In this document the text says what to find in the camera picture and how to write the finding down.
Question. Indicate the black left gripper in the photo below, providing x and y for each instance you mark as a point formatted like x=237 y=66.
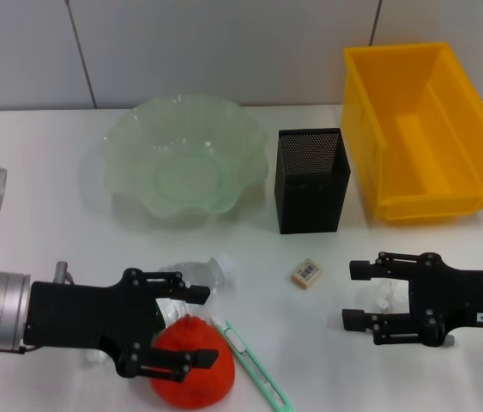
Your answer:
x=82 y=315

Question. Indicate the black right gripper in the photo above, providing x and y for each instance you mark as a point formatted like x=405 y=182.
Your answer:
x=460 y=300

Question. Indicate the white paper ball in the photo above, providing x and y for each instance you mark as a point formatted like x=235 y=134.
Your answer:
x=389 y=296

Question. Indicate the orange fruit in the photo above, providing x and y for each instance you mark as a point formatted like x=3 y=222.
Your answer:
x=194 y=382

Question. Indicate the clear green-label water bottle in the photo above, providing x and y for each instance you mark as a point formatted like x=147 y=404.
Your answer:
x=211 y=272

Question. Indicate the green utility knife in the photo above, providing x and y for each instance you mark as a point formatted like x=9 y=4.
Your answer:
x=249 y=360

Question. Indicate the beige eraser with barcode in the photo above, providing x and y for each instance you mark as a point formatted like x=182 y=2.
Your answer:
x=306 y=273

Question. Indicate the black mesh pen holder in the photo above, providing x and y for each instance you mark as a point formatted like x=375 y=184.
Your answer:
x=309 y=201

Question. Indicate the green glass fruit plate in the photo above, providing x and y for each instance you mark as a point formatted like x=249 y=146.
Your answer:
x=181 y=171

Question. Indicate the yellow plastic bin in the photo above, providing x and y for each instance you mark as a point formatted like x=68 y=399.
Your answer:
x=421 y=171

